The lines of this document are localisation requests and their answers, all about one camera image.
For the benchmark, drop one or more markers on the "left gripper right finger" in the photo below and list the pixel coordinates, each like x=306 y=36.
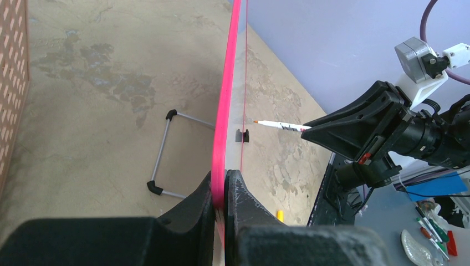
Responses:
x=253 y=236

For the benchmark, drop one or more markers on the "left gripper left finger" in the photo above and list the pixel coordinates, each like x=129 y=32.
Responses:
x=183 y=235

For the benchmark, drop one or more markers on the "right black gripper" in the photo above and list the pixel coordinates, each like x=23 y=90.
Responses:
x=380 y=121

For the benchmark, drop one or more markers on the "yellow marker cap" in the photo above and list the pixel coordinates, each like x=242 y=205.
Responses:
x=280 y=215

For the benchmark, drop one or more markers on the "white marker pen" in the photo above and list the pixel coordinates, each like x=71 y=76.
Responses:
x=283 y=125

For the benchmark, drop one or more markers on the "pink framed whiteboard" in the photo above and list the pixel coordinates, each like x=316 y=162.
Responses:
x=230 y=130

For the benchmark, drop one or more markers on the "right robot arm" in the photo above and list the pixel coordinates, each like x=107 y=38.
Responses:
x=354 y=174

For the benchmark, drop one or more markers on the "blue box on desk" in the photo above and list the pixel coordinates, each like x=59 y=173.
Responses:
x=445 y=185

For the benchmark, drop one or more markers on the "green markers on desk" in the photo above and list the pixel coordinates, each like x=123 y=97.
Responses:
x=429 y=231

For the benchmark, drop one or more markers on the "clear plastic bag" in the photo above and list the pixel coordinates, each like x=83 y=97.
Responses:
x=415 y=252

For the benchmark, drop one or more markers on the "orange plastic file organizer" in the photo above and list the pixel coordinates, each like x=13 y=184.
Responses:
x=15 y=75

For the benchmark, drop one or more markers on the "whiteboard wire stand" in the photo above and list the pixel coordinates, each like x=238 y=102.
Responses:
x=186 y=143

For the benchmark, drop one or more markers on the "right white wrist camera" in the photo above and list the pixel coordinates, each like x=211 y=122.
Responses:
x=424 y=69

